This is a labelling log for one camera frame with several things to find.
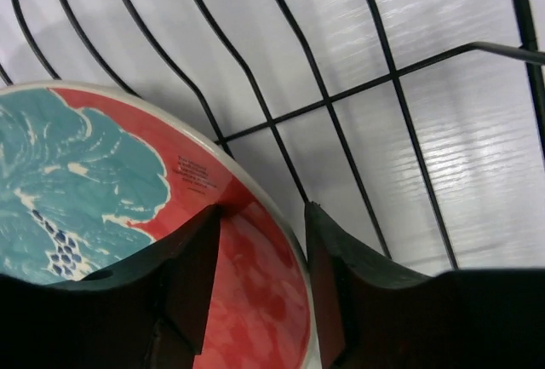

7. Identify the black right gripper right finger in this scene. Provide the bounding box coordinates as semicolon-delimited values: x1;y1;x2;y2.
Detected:
305;202;544;368

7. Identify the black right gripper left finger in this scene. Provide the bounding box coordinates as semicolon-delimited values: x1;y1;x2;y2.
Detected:
1;205;221;368

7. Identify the black wire dish rack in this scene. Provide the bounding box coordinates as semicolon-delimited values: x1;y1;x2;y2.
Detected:
1;0;544;274

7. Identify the teal and red plate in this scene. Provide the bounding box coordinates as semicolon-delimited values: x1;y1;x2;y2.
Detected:
1;81;318;368

